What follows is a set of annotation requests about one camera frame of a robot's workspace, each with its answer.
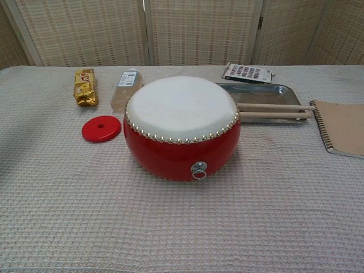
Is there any wooden drumstick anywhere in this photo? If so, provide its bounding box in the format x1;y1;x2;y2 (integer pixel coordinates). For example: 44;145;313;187
237;102;317;112
240;111;312;121

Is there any red and white drum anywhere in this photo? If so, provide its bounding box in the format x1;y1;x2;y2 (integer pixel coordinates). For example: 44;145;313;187
123;75;242;183

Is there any metal tray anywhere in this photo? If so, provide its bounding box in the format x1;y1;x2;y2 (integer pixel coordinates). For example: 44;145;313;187
217;82;307;125

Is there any clear plastic bottle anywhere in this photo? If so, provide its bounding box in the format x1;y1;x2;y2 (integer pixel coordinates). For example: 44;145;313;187
110;68;144;113

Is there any red plastic disc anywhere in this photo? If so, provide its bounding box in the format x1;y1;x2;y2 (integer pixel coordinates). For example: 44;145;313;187
81;114;122;144

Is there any nail sticker pack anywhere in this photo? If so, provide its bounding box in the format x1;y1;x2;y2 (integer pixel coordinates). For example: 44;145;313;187
221;63;276;85

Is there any beige woven tablecloth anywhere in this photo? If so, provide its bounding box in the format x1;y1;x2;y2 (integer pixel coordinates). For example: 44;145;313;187
0;65;364;273

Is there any gold snack bar wrapper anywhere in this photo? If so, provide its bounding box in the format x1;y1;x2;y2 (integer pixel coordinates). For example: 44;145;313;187
73;68;100;109

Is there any woven folding screen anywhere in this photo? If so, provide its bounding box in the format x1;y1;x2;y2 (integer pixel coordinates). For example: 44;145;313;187
0;0;364;71

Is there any brown spiral notebook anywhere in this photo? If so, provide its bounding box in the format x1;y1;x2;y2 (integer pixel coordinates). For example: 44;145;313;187
309;100;364;159

